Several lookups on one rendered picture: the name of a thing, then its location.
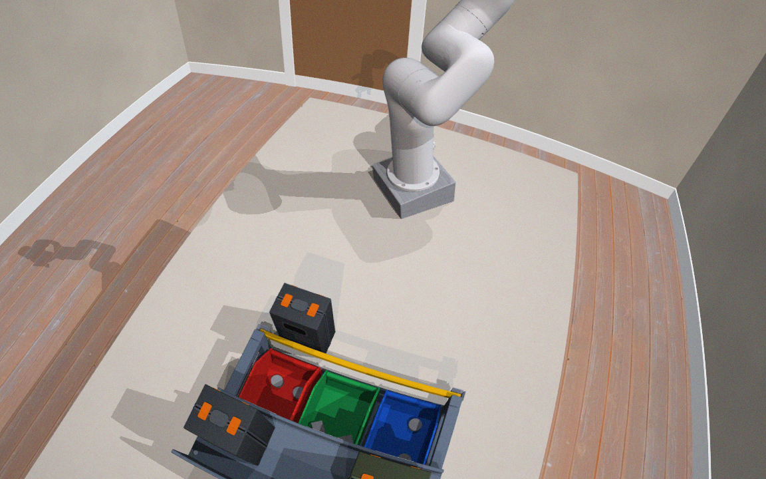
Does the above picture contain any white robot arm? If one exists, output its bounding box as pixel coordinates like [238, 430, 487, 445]
[382, 0, 515, 192]

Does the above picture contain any dark grey case with orange latches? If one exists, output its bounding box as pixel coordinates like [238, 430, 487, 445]
[184, 384, 275, 466]

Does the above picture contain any dark blue metal shelf rack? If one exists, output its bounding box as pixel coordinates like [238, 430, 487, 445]
[172, 324, 466, 479]

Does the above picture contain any blue open bin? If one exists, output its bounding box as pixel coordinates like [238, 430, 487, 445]
[364, 391, 441, 464]

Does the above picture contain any yellow bar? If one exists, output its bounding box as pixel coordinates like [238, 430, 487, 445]
[260, 329, 461, 398]

